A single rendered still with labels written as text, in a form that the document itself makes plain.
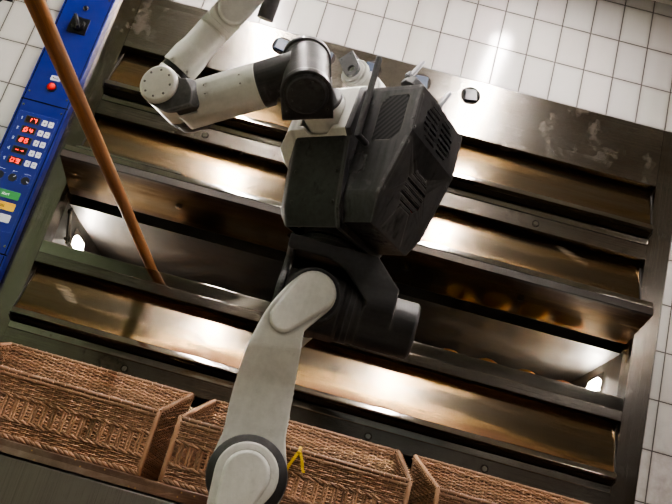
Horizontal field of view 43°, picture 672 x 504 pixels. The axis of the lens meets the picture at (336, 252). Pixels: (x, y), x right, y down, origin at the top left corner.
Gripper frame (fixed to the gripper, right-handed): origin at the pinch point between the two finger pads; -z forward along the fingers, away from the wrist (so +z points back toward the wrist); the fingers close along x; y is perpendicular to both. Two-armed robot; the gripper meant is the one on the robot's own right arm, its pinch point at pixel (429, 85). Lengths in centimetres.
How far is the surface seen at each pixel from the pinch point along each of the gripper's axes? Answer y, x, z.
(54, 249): 79, 35, 86
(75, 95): -29, 55, 78
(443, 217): 40, -41, 2
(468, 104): 44, -24, -35
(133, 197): 71, 30, 60
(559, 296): 10, -73, 7
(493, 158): 38, -41, -25
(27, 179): 84, 55, 76
